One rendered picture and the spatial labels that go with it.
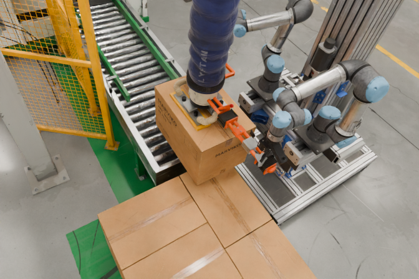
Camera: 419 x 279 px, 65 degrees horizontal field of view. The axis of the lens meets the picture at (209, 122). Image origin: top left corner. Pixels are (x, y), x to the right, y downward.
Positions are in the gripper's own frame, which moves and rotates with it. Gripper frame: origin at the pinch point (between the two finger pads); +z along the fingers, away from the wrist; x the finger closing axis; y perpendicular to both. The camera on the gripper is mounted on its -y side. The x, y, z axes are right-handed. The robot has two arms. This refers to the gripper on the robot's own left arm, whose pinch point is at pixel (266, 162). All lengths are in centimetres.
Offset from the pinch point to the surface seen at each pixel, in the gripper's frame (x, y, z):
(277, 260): -2, -35, 66
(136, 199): 55, 47, 66
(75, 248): 103, 60, 121
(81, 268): 104, 43, 121
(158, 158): 27, 68, 66
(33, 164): 106, 127, 95
